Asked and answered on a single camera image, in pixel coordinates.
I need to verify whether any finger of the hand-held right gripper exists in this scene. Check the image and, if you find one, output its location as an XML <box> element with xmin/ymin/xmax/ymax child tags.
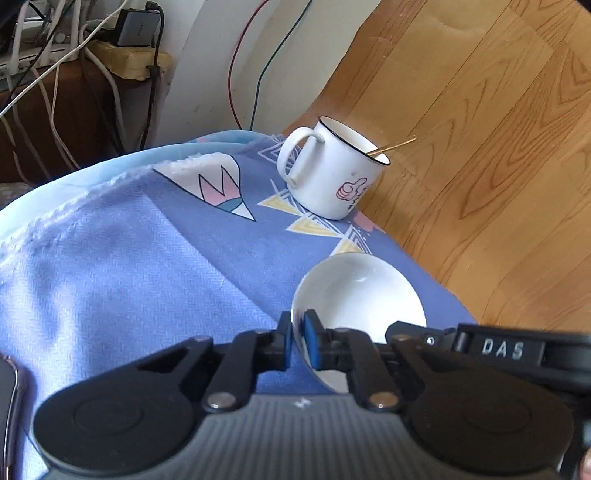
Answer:
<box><xmin>385</xmin><ymin>321</ymin><xmax>459</xmax><ymax>361</ymax></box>

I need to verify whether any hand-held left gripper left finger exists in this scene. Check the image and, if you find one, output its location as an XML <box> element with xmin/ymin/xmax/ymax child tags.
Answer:
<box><xmin>137</xmin><ymin>311</ymin><xmax>293</xmax><ymax>414</ymax></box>

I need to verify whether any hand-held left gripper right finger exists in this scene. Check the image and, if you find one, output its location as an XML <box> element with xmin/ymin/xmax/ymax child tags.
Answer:
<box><xmin>302</xmin><ymin>309</ymin><xmax>467</xmax><ymax>412</ymax></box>

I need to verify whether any white bowl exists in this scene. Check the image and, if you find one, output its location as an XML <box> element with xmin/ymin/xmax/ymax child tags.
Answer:
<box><xmin>291</xmin><ymin>252</ymin><xmax>428</xmax><ymax>394</ymax></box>

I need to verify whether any blue printed tablecloth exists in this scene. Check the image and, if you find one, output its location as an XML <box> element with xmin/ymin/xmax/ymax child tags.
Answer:
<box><xmin>0</xmin><ymin>129</ymin><xmax>479</xmax><ymax>480</ymax></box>

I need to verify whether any white enamel mug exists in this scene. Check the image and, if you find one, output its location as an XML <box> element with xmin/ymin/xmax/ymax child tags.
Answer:
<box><xmin>276</xmin><ymin>115</ymin><xmax>392</xmax><ymax>221</ymax></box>

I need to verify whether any gold spoon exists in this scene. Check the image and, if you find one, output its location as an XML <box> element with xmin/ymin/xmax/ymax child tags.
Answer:
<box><xmin>366</xmin><ymin>135</ymin><xmax>418</xmax><ymax>157</ymax></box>

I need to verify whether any dark phone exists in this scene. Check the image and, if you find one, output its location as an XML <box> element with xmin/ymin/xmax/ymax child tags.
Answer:
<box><xmin>0</xmin><ymin>354</ymin><xmax>30</xmax><ymax>464</ymax></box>

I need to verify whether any yellowed power strip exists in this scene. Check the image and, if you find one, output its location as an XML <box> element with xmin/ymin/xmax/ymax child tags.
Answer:
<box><xmin>87</xmin><ymin>39</ymin><xmax>173</xmax><ymax>82</ymax></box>

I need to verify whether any black charger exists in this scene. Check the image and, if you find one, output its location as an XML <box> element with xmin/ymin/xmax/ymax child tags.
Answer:
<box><xmin>112</xmin><ymin>8</ymin><xmax>163</xmax><ymax>49</ymax></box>

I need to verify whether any white power strip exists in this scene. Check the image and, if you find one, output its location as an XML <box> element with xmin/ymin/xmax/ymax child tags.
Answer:
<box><xmin>0</xmin><ymin>22</ymin><xmax>85</xmax><ymax>77</ymax></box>

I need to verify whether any green cable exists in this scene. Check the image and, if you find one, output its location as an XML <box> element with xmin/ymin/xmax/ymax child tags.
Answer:
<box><xmin>250</xmin><ymin>0</ymin><xmax>312</xmax><ymax>133</ymax></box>

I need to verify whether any black charger cable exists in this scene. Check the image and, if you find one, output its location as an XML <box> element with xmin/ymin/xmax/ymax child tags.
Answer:
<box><xmin>137</xmin><ymin>0</ymin><xmax>166</xmax><ymax>151</ymax></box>

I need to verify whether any red cable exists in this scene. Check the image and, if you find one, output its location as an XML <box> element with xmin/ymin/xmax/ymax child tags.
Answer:
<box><xmin>228</xmin><ymin>0</ymin><xmax>271</xmax><ymax>131</ymax></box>

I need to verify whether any white cable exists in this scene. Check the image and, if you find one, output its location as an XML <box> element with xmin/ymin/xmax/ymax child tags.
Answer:
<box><xmin>83</xmin><ymin>45</ymin><xmax>129</xmax><ymax>154</ymax></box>
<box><xmin>0</xmin><ymin>0</ymin><xmax>133</xmax><ymax>119</ymax></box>
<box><xmin>37</xmin><ymin>69</ymin><xmax>81</xmax><ymax>172</ymax></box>

